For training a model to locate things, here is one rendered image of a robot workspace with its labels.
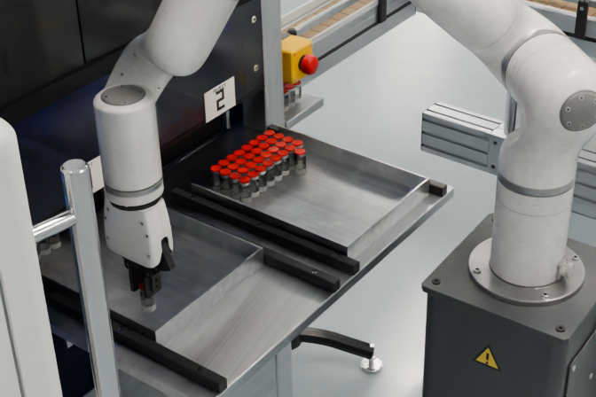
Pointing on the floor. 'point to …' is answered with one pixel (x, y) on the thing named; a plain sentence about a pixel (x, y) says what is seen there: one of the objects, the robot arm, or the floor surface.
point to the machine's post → (270, 102)
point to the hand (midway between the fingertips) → (145, 279)
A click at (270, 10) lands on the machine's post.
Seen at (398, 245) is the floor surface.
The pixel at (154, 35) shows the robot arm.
